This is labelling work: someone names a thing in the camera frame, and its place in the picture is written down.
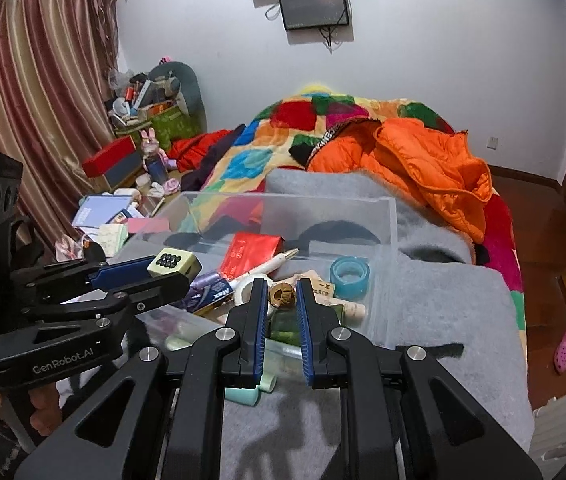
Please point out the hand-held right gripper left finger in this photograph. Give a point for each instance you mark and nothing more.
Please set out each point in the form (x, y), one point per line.
(262, 320)

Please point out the dark purple garment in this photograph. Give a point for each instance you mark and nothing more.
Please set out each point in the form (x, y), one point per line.
(213, 160)

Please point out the person's left hand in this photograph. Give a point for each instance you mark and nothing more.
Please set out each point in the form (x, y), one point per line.
(45, 405)

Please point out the green glass bottle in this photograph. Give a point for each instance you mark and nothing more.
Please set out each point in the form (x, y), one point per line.
(283, 330)

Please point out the white pen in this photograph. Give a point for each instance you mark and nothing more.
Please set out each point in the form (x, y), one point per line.
(275, 262)

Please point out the grey fleece blanket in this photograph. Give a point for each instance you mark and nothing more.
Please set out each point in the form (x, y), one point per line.
(438, 320)

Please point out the clear plastic storage box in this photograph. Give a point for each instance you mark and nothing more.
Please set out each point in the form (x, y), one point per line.
(383, 240)

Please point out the mint green case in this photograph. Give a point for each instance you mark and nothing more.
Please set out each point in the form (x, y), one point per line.
(248, 396)

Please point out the white wall socket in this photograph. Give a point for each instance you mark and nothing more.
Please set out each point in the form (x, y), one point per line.
(493, 142)

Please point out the red and grey box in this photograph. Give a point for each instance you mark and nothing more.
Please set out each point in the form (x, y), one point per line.
(108, 155)

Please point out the blue tape roll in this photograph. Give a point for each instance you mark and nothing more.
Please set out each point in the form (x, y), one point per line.
(350, 292)

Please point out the red foil box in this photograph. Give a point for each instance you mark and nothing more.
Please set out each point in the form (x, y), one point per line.
(248, 252)

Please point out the pale yellow paper pack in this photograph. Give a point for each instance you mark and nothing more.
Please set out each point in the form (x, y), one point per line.
(113, 237)

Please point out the pink flat box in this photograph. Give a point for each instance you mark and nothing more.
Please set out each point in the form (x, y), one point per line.
(148, 225)

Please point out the beige label card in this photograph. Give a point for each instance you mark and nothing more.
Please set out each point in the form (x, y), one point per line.
(320, 287)

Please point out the green-backed mahjong tile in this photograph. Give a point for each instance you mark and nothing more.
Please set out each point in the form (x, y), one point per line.
(170, 261)

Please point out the green cardboard box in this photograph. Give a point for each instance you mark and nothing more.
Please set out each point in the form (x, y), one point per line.
(178, 122)

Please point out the pink cloth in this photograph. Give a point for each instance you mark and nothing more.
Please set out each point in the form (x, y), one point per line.
(67, 250)

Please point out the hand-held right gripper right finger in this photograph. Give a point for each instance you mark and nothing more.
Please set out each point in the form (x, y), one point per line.
(304, 330)

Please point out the striped satin curtain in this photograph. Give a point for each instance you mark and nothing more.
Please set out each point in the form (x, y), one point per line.
(33, 85)

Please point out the blue notebook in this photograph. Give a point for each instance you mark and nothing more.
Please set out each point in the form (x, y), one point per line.
(95, 210)

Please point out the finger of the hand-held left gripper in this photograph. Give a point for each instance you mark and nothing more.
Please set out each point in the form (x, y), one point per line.
(123, 271)
(153, 292)

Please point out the pink bunny toy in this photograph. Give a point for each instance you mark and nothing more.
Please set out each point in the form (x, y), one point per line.
(149, 141)

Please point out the colourful patchwork blanket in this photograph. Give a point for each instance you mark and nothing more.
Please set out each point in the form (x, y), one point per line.
(248, 160)

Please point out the grey rounded chair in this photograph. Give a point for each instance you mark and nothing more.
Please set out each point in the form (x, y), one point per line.
(188, 77)

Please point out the white tape roll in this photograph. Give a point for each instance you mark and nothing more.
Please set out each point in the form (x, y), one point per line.
(243, 287)

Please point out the orange puffer jacket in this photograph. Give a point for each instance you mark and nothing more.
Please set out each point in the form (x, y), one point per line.
(413, 170)

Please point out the red garment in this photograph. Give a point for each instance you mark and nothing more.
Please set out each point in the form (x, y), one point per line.
(195, 147)

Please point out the blue bottle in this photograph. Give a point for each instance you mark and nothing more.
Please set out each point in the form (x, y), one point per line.
(157, 170)

